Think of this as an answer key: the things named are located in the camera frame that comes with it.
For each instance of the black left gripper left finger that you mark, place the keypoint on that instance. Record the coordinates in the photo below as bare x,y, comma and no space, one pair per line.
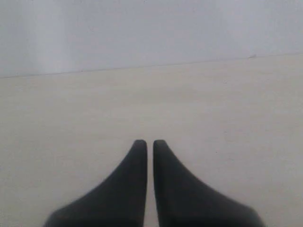
119,201

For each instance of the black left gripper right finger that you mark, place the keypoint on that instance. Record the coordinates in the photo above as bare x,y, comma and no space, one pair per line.
183,200

